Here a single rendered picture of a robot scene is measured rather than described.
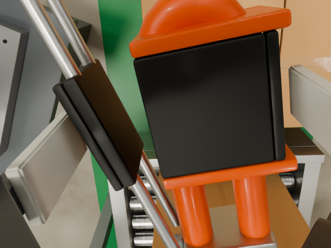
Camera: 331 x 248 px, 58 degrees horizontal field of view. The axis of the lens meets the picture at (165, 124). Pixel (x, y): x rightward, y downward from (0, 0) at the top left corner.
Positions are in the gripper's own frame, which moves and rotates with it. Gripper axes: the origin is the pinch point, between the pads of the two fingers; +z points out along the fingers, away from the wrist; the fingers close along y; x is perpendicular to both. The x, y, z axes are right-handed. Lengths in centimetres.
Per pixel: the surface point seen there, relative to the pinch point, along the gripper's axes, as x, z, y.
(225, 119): 0.3, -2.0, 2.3
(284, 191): -54, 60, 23
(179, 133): 0.0, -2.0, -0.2
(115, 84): -28, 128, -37
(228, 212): -9.3, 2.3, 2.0
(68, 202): -93, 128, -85
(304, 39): -13, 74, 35
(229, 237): -9.3, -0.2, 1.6
